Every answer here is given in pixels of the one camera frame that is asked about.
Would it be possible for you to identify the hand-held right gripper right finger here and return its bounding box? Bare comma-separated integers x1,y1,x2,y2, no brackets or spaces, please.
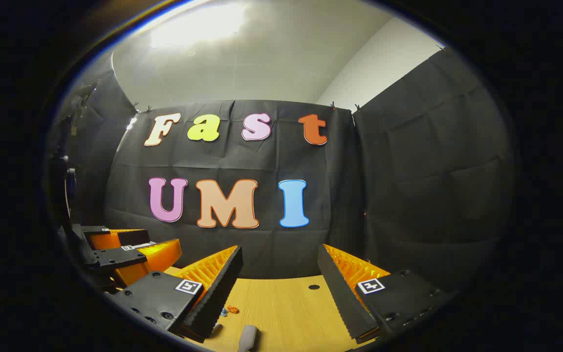
317,243,455,344

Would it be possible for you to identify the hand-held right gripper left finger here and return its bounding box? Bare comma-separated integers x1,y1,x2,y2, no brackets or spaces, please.
105,244,244,343

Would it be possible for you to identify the small grey broom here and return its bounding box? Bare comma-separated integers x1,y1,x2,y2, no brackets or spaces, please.
237,325,259,352

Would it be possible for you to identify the wooden desktop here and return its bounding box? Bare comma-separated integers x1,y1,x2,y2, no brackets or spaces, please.
164,266,390,352

